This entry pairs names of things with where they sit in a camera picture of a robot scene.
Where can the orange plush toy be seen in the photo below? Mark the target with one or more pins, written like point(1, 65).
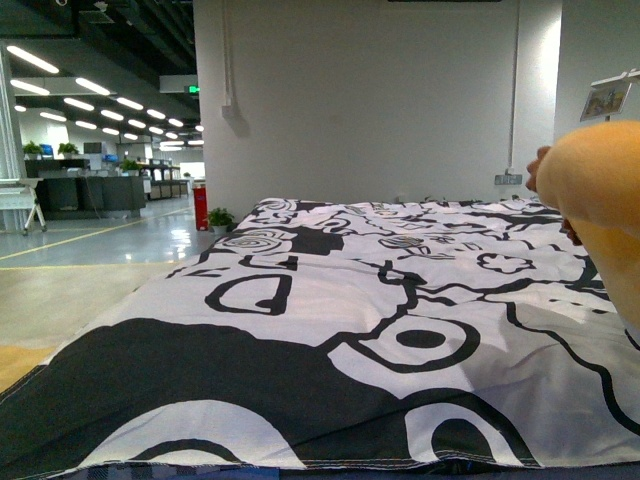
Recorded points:
point(591, 177)

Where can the black and white quilt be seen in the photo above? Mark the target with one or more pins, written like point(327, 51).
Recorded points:
point(370, 340)

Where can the small floor potted plant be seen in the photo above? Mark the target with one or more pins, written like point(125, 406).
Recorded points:
point(219, 220)

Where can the red fire extinguisher box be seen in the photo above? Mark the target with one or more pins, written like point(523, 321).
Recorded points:
point(200, 207)

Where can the dark office counter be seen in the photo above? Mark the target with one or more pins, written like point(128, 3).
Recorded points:
point(75, 196)

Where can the small picture card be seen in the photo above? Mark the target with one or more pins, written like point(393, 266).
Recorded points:
point(604, 101)

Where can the white desk lamp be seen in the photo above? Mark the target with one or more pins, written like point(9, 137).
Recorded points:
point(631, 77)

